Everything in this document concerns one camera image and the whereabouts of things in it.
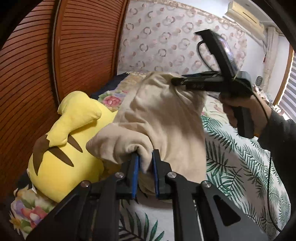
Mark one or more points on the person's right hand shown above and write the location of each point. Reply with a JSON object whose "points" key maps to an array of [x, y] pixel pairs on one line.
{"points": [[257, 109]]}

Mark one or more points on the beige printed t-shirt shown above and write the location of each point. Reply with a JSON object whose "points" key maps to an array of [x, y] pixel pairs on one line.
{"points": [[161, 120]]}

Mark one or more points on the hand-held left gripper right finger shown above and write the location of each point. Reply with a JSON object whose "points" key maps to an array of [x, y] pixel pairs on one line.
{"points": [[155, 176]]}

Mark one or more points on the dark blue bed sheet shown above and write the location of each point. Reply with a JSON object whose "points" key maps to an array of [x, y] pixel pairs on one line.
{"points": [[108, 85]]}

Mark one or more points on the person's right forearm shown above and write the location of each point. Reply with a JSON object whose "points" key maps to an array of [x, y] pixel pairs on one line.
{"points": [[279, 134]]}

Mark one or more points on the white air conditioner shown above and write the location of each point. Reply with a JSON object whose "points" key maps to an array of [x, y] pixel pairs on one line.
{"points": [[245, 16]]}

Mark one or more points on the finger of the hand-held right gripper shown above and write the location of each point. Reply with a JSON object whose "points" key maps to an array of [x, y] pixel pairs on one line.
{"points": [[201, 82], [217, 48]]}

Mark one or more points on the wooden window frame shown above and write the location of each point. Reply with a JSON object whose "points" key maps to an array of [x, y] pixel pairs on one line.
{"points": [[284, 76]]}

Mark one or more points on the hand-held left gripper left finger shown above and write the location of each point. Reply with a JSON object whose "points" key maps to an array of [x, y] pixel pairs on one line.
{"points": [[135, 176]]}

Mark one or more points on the leaf print blanket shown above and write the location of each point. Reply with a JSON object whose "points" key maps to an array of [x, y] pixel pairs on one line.
{"points": [[231, 162]]}

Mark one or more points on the circle patterned wall curtain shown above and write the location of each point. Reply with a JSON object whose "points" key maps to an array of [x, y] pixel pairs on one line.
{"points": [[150, 34]]}

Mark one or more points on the small desk fan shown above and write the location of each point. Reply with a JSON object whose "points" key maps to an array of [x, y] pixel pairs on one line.
{"points": [[259, 82]]}

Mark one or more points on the floral quilt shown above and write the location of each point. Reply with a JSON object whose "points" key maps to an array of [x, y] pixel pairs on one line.
{"points": [[30, 208]]}

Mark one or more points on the cream tied curtain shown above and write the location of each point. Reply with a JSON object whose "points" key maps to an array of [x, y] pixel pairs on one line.
{"points": [[271, 58]]}

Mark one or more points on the yellow plush toy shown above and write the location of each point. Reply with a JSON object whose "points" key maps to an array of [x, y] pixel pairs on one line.
{"points": [[69, 162]]}

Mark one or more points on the striped window blind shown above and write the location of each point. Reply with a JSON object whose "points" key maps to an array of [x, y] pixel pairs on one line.
{"points": [[290, 92]]}

